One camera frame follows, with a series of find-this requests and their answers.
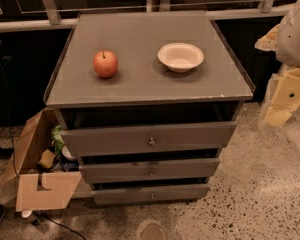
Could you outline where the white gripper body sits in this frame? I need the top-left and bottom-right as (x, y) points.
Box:
(271, 68), (300, 112)

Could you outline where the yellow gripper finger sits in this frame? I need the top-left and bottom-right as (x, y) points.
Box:
(263, 106), (292, 127)

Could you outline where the grey bottom drawer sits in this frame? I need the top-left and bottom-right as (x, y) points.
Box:
(92, 183), (209, 205)

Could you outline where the grey drawer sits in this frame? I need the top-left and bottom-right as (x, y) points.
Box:
(80, 158), (220, 184)
(61, 121), (237, 156)
(92, 183), (209, 205)

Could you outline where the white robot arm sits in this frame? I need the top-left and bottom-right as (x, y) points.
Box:
(255, 0), (300, 126)

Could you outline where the grey top drawer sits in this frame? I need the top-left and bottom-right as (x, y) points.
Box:
(61, 121), (237, 156)

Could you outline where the grey middle drawer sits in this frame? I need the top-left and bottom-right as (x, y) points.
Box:
(80, 158), (220, 184)

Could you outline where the grey drawer cabinet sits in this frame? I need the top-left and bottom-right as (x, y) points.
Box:
(45, 11), (254, 192)

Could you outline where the white bowl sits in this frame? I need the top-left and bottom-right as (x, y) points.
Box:
(157, 43), (204, 73)

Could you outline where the metal window railing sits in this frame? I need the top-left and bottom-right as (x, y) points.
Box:
(0, 0), (300, 34)

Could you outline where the red apple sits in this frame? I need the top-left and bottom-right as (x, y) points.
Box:
(93, 50), (118, 78)

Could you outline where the green bag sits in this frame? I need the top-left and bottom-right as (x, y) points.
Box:
(51, 125), (65, 155)

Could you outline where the yellow sponge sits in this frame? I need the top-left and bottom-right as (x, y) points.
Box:
(38, 149), (56, 169)

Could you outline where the cardboard box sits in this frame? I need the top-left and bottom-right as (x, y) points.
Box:
(1, 109), (91, 212)

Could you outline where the small white floor object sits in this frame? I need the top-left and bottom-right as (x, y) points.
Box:
(21, 211), (32, 219)

